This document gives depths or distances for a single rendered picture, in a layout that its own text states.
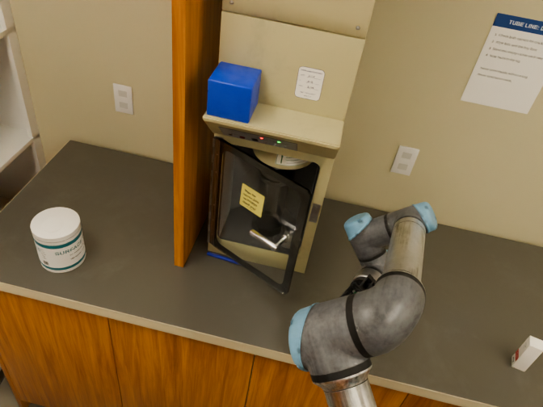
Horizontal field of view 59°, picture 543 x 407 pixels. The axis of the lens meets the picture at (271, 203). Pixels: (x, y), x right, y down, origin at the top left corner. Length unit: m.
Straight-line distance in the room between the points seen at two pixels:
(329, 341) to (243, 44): 0.67
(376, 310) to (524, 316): 0.95
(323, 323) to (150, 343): 0.80
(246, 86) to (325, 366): 0.59
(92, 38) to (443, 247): 1.42
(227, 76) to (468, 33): 0.77
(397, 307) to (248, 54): 0.65
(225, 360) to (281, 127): 0.75
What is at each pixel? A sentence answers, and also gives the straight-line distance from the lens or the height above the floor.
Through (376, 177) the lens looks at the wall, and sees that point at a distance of 1.81.
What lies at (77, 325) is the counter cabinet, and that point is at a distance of 1.65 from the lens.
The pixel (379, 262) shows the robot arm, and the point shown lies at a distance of 1.26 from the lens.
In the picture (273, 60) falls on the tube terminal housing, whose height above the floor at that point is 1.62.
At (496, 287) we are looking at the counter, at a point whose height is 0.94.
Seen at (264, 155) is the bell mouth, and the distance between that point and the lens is 1.32.
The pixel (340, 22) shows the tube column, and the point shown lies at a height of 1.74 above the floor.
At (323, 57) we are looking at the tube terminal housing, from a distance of 1.13.
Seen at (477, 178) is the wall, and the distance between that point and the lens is 1.84.
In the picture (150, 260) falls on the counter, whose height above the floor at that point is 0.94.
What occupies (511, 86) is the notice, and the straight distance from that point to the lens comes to 1.67.
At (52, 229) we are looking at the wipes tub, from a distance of 1.47.
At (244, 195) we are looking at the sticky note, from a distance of 1.29.
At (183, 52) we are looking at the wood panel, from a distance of 1.10.
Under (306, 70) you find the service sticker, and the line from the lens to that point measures 1.14.
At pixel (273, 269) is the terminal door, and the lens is 1.38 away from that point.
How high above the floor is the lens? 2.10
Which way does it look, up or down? 41 degrees down
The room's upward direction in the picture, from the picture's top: 10 degrees clockwise
